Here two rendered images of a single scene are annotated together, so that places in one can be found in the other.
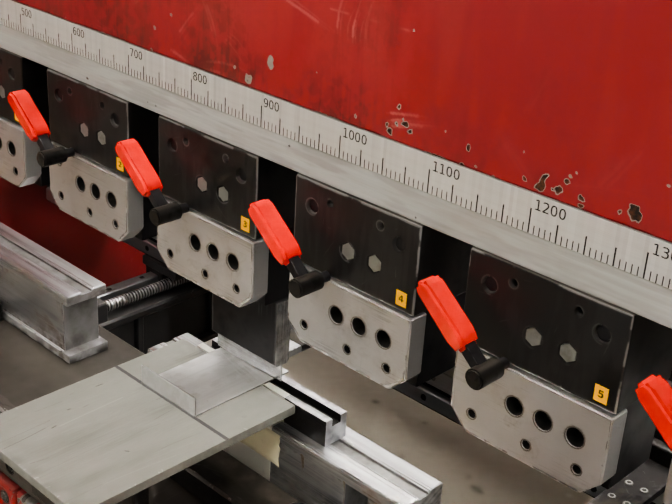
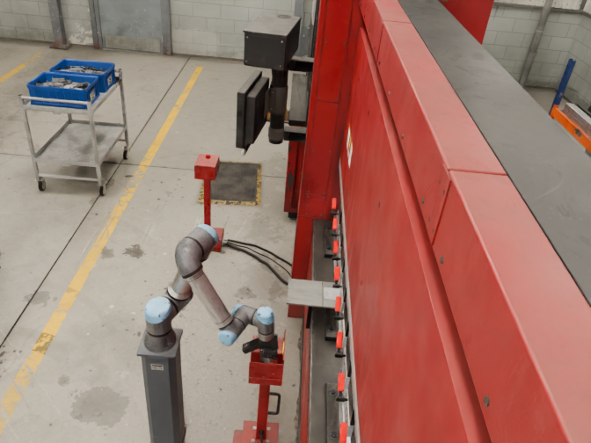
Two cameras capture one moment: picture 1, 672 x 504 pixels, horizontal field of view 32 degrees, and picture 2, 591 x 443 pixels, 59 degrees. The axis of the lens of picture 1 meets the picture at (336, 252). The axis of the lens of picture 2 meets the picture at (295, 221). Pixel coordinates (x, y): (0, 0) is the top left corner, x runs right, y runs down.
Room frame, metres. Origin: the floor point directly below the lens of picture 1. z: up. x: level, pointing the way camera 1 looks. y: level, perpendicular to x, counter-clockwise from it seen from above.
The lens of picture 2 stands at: (-0.45, -1.12, 2.67)
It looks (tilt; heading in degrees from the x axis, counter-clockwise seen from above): 33 degrees down; 46
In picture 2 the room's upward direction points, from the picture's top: 6 degrees clockwise
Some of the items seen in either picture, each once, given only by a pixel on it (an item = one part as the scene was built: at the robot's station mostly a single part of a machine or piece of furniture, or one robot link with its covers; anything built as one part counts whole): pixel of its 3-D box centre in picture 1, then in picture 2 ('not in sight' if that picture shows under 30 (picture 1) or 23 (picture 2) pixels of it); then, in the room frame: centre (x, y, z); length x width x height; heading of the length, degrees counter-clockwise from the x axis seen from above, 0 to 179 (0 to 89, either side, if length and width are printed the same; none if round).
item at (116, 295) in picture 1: (234, 276); not in sight; (1.66, 0.16, 0.81); 0.64 x 0.08 x 0.14; 137
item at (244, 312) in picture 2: not in sight; (244, 316); (0.58, 0.23, 1.02); 0.11 x 0.11 x 0.08; 25
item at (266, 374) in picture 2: not in sight; (267, 355); (0.68, 0.17, 0.75); 0.20 x 0.16 x 0.18; 48
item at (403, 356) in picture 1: (379, 271); (351, 291); (0.96, -0.04, 1.18); 0.15 x 0.09 x 0.17; 47
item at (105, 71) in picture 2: not in sight; (83, 76); (1.30, 3.83, 0.92); 0.50 x 0.36 x 0.18; 139
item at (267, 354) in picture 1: (250, 324); not in sight; (1.08, 0.09, 1.05); 0.10 x 0.02 x 0.10; 47
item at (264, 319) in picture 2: not in sight; (265, 320); (0.64, 0.15, 1.03); 0.09 x 0.08 x 0.11; 115
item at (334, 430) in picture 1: (268, 388); not in sight; (1.05, 0.06, 0.98); 0.20 x 0.03 x 0.03; 47
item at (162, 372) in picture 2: not in sight; (164, 393); (0.31, 0.53, 0.39); 0.18 x 0.18 x 0.77; 49
